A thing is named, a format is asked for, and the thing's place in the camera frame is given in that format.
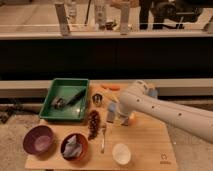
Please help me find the dark grey eraser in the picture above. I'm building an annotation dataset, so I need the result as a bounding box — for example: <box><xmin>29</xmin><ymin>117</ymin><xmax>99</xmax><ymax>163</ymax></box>
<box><xmin>106</xmin><ymin>112</ymin><xmax>115</xmax><ymax>123</ymax></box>

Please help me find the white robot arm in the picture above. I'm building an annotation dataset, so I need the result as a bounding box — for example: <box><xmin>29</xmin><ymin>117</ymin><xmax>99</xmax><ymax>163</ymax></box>
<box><xmin>118</xmin><ymin>80</ymin><xmax>213</xmax><ymax>143</ymax></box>

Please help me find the small metal cup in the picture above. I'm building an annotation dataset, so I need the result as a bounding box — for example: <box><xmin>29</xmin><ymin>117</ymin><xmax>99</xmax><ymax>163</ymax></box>
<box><xmin>92</xmin><ymin>93</ymin><xmax>103</xmax><ymax>107</ymax></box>

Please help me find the white plastic cup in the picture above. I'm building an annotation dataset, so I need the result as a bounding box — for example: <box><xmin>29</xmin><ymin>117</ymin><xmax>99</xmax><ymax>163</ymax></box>
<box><xmin>112</xmin><ymin>143</ymin><xmax>131</xmax><ymax>165</ymax></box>

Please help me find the orange ball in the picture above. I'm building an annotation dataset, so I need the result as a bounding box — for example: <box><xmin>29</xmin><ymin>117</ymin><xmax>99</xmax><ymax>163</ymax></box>
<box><xmin>129</xmin><ymin>113</ymin><xmax>136</xmax><ymax>125</ymax></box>

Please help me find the blue sponge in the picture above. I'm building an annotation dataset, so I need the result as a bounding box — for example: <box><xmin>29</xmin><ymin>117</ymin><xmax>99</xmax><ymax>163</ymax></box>
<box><xmin>108</xmin><ymin>102</ymin><xmax>117</xmax><ymax>112</ymax></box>

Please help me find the brown pine cone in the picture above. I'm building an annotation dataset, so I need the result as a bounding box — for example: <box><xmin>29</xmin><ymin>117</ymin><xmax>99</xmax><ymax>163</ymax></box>
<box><xmin>88</xmin><ymin>110</ymin><xmax>100</xmax><ymax>140</ymax></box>

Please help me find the orange carrot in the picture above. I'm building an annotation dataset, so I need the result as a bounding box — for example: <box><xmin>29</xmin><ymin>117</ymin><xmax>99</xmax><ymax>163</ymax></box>
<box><xmin>101</xmin><ymin>84</ymin><xmax>120</xmax><ymax>91</ymax></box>

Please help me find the blue round object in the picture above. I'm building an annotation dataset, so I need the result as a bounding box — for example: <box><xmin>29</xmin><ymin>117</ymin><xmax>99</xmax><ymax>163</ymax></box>
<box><xmin>148</xmin><ymin>88</ymin><xmax>158</xmax><ymax>98</ymax></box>

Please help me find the red bowl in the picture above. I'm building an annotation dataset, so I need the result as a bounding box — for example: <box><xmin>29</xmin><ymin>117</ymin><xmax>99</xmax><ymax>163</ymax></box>
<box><xmin>60</xmin><ymin>133</ymin><xmax>88</xmax><ymax>162</ymax></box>

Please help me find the black marker pen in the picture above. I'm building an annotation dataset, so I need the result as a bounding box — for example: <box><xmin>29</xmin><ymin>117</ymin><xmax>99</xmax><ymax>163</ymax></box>
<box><xmin>67</xmin><ymin>89</ymin><xmax>86</xmax><ymax>105</ymax></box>

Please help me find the grey crumpled cloth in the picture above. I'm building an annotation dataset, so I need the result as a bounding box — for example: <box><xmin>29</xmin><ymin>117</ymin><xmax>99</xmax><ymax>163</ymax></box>
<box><xmin>63</xmin><ymin>135</ymin><xmax>82</xmax><ymax>158</ymax></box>

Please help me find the green plastic tray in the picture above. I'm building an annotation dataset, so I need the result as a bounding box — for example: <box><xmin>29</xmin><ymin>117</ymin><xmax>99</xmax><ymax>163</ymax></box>
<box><xmin>39</xmin><ymin>78</ymin><xmax>89</xmax><ymax>122</ymax></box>

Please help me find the small metal clip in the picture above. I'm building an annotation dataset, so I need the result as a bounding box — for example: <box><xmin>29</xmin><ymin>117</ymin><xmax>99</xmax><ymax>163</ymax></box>
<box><xmin>51</xmin><ymin>97</ymin><xmax>65</xmax><ymax>109</ymax></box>

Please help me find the purple bowl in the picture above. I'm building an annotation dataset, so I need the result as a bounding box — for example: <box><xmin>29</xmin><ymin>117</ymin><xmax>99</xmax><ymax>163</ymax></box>
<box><xmin>23</xmin><ymin>125</ymin><xmax>54</xmax><ymax>155</ymax></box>

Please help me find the black office chair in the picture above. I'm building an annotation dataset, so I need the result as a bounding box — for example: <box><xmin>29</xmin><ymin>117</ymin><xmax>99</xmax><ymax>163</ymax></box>
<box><xmin>151</xmin><ymin>0</ymin><xmax>207</xmax><ymax>29</ymax></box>

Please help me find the yellow handled tool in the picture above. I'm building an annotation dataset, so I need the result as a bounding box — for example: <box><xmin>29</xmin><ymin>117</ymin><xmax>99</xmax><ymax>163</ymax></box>
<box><xmin>103</xmin><ymin>91</ymin><xmax>118</xmax><ymax>103</ymax></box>

